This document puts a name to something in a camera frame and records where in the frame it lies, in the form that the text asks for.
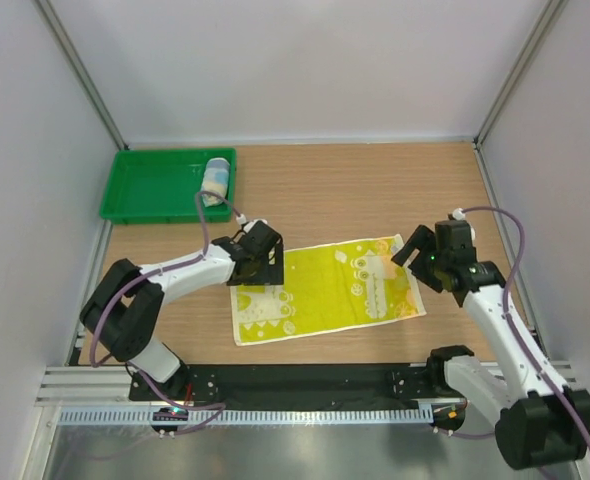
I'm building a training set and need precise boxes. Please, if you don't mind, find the aluminium front rail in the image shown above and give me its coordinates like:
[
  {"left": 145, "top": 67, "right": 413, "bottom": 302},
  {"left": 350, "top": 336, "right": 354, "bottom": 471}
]
[{"left": 34, "top": 362, "right": 584, "bottom": 407}]

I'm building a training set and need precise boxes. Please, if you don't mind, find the slotted cable duct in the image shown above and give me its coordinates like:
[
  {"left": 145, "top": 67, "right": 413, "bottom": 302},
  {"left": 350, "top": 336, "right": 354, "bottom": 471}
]
[{"left": 58, "top": 405, "right": 433, "bottom": 427}]

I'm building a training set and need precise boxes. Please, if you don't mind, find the polka dot striped towel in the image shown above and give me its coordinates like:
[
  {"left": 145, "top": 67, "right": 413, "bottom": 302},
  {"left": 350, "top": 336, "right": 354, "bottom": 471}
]
[{"left": 200, "top": 157, "right": 231, "bottom": 207}]

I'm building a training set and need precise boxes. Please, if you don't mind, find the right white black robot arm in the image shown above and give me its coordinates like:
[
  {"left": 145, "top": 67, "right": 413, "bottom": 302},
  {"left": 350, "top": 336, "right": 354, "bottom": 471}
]
[{"left": 392, "top": 218, "right": 590, "bottom": 470}]

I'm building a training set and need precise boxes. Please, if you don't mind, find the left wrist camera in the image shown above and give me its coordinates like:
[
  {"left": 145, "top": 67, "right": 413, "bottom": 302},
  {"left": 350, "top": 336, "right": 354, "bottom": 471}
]
[{"left": 235, "top": 214, "right": 268, "bottom": 233}]

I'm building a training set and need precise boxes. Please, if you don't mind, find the green plastic tray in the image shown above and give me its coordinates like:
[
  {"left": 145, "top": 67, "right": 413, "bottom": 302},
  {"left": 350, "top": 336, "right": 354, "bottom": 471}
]
[{"left": 99, "top": 147, "right": 237, "bottom": 225}]

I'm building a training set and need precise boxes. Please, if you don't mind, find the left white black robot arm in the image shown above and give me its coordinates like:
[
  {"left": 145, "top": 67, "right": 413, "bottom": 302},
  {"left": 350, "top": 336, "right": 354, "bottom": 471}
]
[{"left": 80, "top": 220, "right": 284, "bottom": 400}]

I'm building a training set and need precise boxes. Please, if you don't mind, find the left aluminium frame post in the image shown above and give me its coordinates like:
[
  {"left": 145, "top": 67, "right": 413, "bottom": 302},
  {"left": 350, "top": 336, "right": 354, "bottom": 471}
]
[{"left": 32, "top": 0, "right": 129, "bottom": 151}]

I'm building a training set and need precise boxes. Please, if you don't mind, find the aluminium frame post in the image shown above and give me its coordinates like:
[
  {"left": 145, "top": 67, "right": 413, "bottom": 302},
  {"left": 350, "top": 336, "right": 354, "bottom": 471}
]
[
  {"left": 473, "top": 0, "right": 568, "bottom": 150},
  {"left": 32, "top": 0, "right": 129, "bottom": 151}
]

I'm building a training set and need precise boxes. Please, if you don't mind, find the right aluminium frame post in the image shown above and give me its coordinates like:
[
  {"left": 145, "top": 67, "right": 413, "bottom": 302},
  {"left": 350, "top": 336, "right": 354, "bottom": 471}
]
[{"left": 473, "top": 0, "right": 568, "bottom": 150}]

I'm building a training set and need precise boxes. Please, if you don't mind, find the green yellow patterned towel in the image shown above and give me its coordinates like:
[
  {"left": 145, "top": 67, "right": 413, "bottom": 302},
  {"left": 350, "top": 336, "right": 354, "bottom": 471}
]
[{"left": 231, "top": 234, "right": 426, "bottom": 346}]

